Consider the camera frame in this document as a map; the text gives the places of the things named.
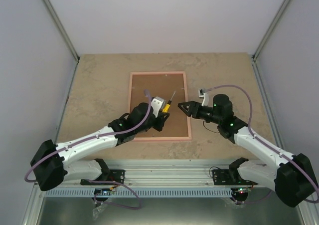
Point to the yellow handled screwdriver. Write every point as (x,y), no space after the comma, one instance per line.
(168,104)

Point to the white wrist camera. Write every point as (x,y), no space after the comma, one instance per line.
(158,105)
(203,94)

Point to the grey slotted cable duct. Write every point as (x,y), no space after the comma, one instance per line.
(143,193)

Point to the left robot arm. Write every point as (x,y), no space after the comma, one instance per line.
(54,163)

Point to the aluminium corner post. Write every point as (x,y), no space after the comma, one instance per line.
(53,14)
(271,28)

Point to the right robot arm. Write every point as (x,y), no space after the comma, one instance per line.
(290,176)

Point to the brown frame backing board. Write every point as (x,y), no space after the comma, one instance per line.
(174,125)

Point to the right circuit board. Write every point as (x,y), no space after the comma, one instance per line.
(244,190)

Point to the right aluminium corner post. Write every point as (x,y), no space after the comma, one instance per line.
(271,28)

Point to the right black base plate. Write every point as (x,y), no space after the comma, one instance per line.
(221,177)

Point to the aluminium rail beam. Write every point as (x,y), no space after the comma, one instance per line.
(160,173)

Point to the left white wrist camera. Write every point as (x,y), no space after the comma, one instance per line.
(158,105)

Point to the left aluminium corner post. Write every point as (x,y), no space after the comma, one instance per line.
(53,14)

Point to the pink picture frame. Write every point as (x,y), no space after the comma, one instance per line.
(159,138)

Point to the circuit board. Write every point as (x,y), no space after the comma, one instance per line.
(244,190)
(104,191)

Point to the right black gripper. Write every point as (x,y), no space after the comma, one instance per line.
(193,105)

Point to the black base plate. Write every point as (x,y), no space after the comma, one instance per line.
(221,177)
(114,176)

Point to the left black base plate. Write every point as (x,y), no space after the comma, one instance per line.
(114,176)

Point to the left circuit board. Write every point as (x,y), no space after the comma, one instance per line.
(104,191)

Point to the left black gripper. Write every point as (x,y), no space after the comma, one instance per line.
(158,127)

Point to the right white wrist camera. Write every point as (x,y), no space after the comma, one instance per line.
(203,94)

